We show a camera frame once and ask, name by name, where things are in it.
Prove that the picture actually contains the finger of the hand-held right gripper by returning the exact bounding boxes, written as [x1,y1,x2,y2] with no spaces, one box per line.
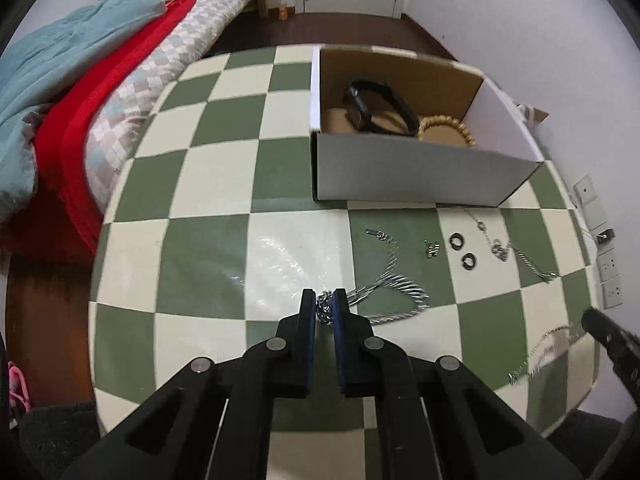
[581,307,640,402]

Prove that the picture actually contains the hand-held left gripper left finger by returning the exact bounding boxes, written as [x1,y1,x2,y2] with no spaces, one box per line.
[60,288,318,480]

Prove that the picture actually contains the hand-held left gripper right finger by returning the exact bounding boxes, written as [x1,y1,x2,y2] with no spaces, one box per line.
[332,288,586,480]

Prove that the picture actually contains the thick twisted silver chain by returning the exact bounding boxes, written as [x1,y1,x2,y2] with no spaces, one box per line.
[316,229,432,329]

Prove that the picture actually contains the white cardboard box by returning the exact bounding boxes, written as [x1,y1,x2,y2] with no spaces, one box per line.
[309,45,549,208]

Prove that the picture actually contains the green checkered tablecloth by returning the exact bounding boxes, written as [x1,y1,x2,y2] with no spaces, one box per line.
[88,45,602,480]

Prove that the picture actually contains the black wristwatch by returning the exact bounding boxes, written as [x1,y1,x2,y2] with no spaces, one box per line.
[345,78,420,136]

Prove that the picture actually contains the dark cloth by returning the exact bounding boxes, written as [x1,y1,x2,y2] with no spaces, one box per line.
[9,399,103,480]

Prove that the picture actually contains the grey checkered bedsheet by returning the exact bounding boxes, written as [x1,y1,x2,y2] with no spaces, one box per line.
[82,0,267,212]

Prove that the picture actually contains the pink slipper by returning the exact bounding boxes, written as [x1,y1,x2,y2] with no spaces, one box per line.
[7,364,32,417]

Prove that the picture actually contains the red blanket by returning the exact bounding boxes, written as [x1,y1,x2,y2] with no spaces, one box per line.
[7,0,262,262]

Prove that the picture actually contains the bed with red blue blankets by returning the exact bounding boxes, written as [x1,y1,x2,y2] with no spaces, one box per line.
[0,0,282,222]

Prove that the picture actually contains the white wall socket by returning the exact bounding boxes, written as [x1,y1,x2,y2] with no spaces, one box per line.
[601,278,626,310]
[596,249,621,284]

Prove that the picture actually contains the fine silver chain bracelet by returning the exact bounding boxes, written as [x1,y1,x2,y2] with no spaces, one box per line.
[507,324,584,387]

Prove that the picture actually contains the thin silver pendant necklace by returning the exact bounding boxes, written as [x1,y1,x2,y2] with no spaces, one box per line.
[462,207,559,284]

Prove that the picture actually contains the wooden bead bracelet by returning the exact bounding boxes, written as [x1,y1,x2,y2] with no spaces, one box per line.
[416,115,477,150]

